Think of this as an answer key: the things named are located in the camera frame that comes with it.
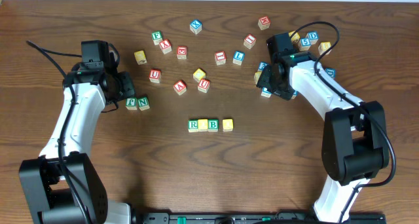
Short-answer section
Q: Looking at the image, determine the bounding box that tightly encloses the green B block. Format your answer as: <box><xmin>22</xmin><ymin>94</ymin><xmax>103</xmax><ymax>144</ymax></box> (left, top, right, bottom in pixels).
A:
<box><xmin>208</xmin><ymin>119</ymin><xmax>219</xmax><ymax>132</ymax></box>

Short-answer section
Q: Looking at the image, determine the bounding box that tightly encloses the blue D block lower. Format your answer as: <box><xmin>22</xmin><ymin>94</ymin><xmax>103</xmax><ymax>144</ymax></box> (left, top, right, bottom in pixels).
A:
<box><xmin>325</xmin><ymin>68</ymin><xmax>336</xmax><ymax>79</ymax></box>

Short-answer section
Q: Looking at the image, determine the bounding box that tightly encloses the red X block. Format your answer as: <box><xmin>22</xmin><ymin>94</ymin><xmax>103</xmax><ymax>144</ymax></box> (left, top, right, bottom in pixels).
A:
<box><xmin>159</xmin><ymin>39</ymin><xmax>172</xmax><ymax>54</ymax></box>

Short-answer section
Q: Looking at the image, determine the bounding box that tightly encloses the red A block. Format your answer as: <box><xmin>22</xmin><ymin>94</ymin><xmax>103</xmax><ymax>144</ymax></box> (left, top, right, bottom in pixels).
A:
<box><xmin>173</xmin><ymin>80</ymin><xmax>187</xmax><ymax>95</ymax></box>

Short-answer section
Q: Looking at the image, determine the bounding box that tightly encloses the red U block right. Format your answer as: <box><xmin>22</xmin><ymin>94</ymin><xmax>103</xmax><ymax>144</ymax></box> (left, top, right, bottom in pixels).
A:
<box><xmin>197</xmin><ymin>79</ymin><xmax>210</xmax><ymax>93</ymax></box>

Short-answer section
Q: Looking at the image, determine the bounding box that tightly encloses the yellow S block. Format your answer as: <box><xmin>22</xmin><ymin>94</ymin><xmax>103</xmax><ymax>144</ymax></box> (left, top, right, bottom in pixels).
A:
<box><xmin>254</xmin><ymin>71</ymin><xmax>262</xmax><ymax>84</ymax></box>

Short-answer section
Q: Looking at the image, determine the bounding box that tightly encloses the blue D block upper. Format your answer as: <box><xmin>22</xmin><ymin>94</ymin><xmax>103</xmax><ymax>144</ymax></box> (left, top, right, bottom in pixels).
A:
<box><xmin>306</xmin><ymin>31</ymin><xmax>319</xmax><ymax>45</ymax></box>

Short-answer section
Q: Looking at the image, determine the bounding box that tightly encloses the green R block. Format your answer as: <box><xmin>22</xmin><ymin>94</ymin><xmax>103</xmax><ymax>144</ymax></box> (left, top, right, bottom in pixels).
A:
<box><xmin>188</xmin><ymin>120</ymin><xmax>199</xmax><ymax>132</ymax></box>

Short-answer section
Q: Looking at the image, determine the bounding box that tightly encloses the blue X block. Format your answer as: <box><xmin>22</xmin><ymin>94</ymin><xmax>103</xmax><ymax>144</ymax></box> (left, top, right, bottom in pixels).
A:
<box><xmin>189</xmin><ymin>20</ymin><xmax>202</xmax><ymax>35</ymax></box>

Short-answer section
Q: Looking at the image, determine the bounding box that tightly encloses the red I block lower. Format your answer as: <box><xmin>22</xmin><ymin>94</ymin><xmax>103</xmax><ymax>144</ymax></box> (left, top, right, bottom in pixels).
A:
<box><xmin>215</xmin><ymin>51</ymin><xmax>227</xmax><ymax>65</ymax></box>

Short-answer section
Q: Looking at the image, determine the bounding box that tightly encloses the blue d block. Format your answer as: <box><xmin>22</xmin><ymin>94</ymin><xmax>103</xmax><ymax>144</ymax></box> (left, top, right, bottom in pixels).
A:
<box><xmin>306</xmin><ymin>31</ymin><xmax>319</xmax><ymax>45</ymax></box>
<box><xmin>325</xmin><ymin>68</ymin><xmax>336</xmax><ymax>79</ymax></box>

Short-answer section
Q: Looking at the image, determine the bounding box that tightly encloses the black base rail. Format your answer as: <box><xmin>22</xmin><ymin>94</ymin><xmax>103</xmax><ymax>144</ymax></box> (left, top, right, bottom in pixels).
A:
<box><xmin>131</xmin><ymin>210</ymin><xmax>387</xmax><ymax>224</ymax></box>

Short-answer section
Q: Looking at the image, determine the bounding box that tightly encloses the red I block upper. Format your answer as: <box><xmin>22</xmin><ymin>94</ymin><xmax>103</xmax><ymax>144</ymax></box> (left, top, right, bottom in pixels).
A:
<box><xmin>244</xmin><ymin>34</ymin><xmax>257</xmax><ymax>49</ymax></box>

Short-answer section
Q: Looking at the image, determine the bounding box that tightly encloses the green J block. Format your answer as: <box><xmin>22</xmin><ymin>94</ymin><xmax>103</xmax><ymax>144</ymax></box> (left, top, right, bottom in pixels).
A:
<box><xmin>125</xmin><ymin>98</ymin><xmax>138</xmax><ymax>110</ymax></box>

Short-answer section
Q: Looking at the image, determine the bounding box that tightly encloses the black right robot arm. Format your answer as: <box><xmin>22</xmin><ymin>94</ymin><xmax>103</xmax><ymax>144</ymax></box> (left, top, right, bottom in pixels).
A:
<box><xmin>256</xmin><ymin>33</ymin><xmax>390</xmax><ymax>223</ymax></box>

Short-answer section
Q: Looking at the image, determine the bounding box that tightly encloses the green F block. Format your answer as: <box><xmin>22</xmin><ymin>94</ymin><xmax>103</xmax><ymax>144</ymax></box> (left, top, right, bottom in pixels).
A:
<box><xmin>151</xmin><ymin>31</ymin><xmax>163</xmax><ymax>45</ymax></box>

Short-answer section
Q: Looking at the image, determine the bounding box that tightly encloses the red H block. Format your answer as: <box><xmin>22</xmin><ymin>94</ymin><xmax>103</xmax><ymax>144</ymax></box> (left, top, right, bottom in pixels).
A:
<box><xmin>258</xmin><ymin>16</ymin><xmax>271</xmax><ymax>30</ymax></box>

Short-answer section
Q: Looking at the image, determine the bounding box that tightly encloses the blue T block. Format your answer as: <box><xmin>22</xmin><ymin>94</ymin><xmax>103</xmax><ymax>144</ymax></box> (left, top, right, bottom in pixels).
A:
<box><xmin>261</xmin><ymin>88</ymin><xmax>272</xmax><ymax>98</ymax></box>

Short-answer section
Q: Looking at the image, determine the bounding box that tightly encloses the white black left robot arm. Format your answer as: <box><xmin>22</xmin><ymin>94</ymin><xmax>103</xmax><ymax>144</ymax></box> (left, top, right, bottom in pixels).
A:
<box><xmin>19</xmin><ymin>40</ymin><xmax>142</xmax><ymax>224</ymax></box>

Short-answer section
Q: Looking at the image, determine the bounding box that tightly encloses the blue 5 block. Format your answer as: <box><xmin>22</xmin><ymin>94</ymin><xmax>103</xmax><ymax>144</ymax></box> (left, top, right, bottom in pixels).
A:
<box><xmin>298</xmin><ymin>38</ymin><xmax>311</xmax><ymax>52</ymax></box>

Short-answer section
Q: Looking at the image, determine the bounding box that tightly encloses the yellow monkey block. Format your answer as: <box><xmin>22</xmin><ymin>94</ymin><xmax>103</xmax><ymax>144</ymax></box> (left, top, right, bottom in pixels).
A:
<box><xmin>289</xmin><ymin>31</ymin><xmax>300</xmax><ymax>45</ymax></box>

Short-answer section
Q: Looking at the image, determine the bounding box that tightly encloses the red E block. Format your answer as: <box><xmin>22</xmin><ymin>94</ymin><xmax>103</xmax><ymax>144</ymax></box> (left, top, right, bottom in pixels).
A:
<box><xmin>177</xmin><ymin>46</ymin><xmax>187</xmax><ymax>60</ymax></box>

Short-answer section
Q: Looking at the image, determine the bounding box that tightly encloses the blue L block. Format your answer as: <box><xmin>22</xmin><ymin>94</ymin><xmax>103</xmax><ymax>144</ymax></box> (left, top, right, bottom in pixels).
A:
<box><xmin>232</xmin><ymin>51</ymin><xmax>245</xmax><ymax>65</ymax></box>

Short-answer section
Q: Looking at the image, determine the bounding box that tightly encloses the green N block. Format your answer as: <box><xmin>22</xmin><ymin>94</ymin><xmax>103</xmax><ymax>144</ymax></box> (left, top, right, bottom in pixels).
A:
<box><xmin>137</xmin><ymin>96</ymin><xmax>150</xmax><ymax>111</ymax></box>

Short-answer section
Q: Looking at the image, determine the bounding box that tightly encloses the red i block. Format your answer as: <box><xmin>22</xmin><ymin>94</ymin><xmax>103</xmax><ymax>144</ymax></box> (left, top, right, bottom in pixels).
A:
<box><xmin>215</xmin><ymin>51</ymin><xmax>227</xmax><ymax>65</ymax></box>
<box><xmin>244</xmin><ymin>34</ymin><xmax>257</xmax><ymax>49</ymax></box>

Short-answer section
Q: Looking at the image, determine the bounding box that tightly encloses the yellow 8 block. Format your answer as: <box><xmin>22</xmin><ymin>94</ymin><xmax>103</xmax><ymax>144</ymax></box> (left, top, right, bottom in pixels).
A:
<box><xmin>318</xmin><ymin>42</ymin><xmax>332</xmax><ymax>55</ymax></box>

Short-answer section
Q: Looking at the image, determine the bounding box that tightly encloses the red u block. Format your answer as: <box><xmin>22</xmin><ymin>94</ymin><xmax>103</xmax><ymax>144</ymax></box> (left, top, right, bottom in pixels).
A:
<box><xmin>149</xmin><ymin>69</ymin><xmax>161</xmax><ymax>83</ymax></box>
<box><xmin>197</xmin><ymin>79</ymin><xmax>210</xmax><ymax>93</ymax></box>

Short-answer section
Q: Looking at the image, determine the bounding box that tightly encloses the blue 2 block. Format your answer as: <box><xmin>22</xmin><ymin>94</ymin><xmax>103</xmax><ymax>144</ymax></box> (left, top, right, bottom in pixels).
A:
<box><xmin>257</xmin><ymin>62</ymin><xmax>268</xmax><ymax>71</ymax></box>

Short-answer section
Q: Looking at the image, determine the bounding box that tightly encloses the yellow o block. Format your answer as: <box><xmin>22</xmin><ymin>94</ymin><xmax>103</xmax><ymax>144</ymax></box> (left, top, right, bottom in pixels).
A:
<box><xmin>192</xmin><ymin>68</ymin><xmax>206</xmax><ymax>83</ymax></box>
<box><xmin>198</xmin><ymin>119</ymin><xmax>209</xmax><ymax>132</ymax></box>

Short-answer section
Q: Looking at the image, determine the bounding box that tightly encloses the red U block left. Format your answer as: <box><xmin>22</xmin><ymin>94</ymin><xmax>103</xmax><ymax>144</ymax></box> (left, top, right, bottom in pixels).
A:
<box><xmin>149</xmin><ymin>69</ymin><xmax>161</xmax><ymax>83</ymax></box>

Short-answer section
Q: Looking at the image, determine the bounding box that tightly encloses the blue P block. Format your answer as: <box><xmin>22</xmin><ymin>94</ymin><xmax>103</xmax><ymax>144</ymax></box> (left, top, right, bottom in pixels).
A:
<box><xmin>291</xmin><ymin>91</ymin><xmax>298</xmax><ymax>99</ymax></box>

